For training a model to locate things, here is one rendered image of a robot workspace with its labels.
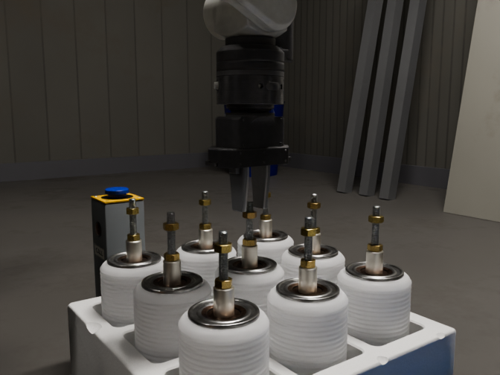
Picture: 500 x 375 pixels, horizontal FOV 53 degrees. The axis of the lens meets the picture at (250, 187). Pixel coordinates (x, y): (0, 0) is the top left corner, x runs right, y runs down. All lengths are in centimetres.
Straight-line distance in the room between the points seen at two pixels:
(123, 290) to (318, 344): 27
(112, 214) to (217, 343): 42
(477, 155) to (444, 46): 102
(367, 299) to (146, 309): 27
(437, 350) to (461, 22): 267
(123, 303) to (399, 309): 36
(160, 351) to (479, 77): 211
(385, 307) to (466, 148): 185
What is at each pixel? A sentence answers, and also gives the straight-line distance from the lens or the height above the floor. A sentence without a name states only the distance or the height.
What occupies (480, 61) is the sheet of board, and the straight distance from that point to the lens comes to 253.
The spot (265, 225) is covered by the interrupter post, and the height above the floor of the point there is 27.
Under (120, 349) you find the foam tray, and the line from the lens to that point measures 65.
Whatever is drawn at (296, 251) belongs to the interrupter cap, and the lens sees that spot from 76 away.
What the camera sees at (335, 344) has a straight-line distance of 60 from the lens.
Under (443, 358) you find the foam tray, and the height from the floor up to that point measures 15.
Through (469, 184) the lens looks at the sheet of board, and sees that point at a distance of 243.
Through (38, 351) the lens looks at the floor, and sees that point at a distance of 111.
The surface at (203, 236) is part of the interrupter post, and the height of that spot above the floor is 27.
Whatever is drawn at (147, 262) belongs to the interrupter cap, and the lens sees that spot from 72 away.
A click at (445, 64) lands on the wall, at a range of 325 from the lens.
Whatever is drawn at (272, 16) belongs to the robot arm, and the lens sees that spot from 63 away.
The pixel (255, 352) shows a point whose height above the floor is 23.
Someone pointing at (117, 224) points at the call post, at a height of 27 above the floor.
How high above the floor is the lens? 46
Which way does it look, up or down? 9 degrees down
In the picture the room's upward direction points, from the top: straight up
